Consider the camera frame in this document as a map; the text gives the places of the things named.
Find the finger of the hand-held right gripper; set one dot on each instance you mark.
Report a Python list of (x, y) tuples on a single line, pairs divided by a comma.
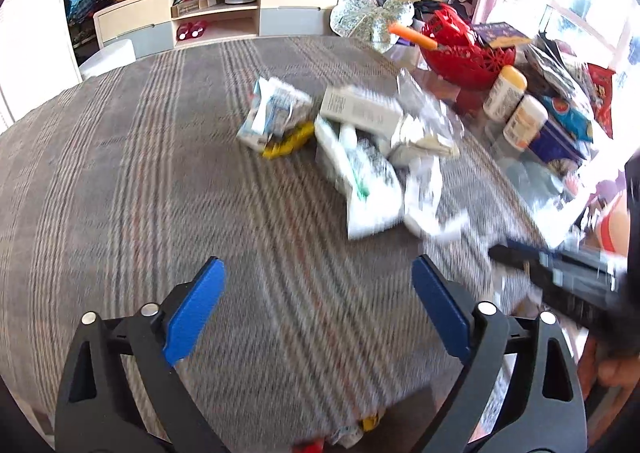
[(520, 255)]

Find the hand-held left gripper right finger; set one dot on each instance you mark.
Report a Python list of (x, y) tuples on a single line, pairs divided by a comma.
[(440, 305)]

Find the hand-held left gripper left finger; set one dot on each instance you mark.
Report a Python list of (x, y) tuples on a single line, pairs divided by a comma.
[(197, 303)]

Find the white paper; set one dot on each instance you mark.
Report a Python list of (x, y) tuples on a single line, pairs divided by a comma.
[(427, 198)]

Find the white green-print packet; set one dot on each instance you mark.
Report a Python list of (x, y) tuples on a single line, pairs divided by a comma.
[(365, 183)]

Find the silver foil wrapper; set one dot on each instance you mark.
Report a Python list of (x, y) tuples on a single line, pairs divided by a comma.
[(430, 128)]

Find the yellow wrapper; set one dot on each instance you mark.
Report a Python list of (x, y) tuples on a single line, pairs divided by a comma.
[(287, 140)]

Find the blue white packet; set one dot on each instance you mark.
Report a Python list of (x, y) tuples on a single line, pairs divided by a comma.
[(272, 110)]

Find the person's right hand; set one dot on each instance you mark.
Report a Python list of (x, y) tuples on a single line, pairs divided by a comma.
[(617, 370)]

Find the blue tin box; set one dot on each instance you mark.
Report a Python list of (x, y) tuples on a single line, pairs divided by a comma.
[(560, 145)]

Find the grey plaid tablecloth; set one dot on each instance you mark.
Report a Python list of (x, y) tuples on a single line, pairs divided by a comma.
[(150, 183)]

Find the short white yellow-cap bottle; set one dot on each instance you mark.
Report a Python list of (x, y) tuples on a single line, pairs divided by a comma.
[(522, 125)]

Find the blue snack bag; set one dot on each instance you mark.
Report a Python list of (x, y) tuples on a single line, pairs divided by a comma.
[(570, 115)]

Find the tall white yellow-cap bottle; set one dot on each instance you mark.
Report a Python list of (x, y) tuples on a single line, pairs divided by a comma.
[(505, 93)]

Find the red wrapper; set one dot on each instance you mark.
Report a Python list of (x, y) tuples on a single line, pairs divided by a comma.
[(310, 445)]

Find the red snack bag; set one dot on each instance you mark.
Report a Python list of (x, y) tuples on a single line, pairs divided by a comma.
[(602, 93)]

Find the pile of snack bags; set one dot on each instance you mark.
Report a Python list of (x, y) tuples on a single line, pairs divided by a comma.
[(555, 63)]

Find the red plastic basket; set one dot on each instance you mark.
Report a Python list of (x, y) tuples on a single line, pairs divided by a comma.
[(465, 65)]

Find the purple book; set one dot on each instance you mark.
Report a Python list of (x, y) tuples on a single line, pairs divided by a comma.
[(500, 35)]

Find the white round stool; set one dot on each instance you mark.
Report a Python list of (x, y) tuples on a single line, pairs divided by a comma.
[(107, 58)]

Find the black bag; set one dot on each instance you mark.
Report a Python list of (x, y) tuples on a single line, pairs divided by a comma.
[(435, 8)]

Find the red slipper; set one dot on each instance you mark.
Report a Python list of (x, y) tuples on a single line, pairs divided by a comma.
[(200, 29), (184, 31)]

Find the floral patterned cloth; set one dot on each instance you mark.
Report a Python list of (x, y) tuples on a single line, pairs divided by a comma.
[(360, 18)]

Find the brown cardboard box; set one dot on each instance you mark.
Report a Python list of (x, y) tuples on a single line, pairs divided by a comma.
[(192, 7)]

